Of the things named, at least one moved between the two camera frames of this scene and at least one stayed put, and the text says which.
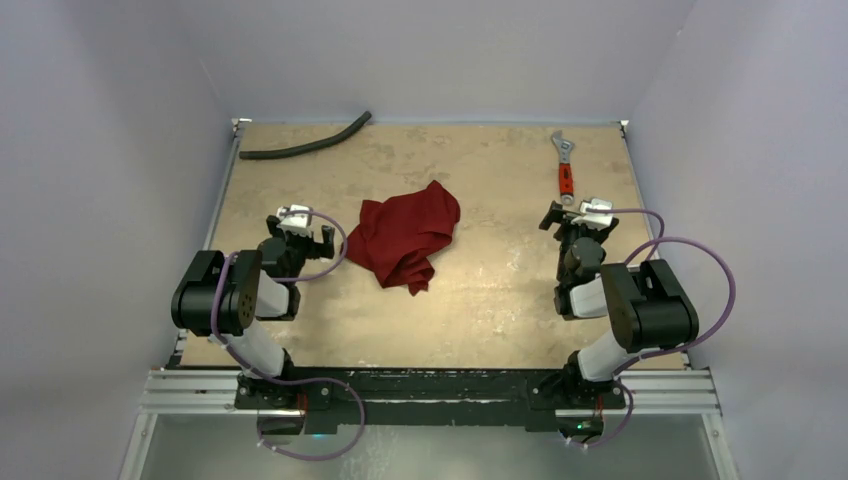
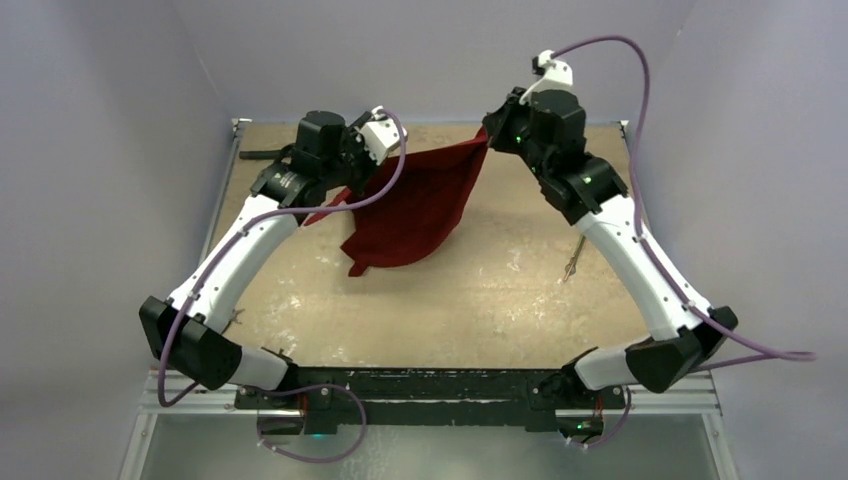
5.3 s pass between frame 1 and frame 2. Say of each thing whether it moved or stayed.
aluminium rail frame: stayed
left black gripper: moved
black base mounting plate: stayed
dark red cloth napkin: moved
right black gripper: moved
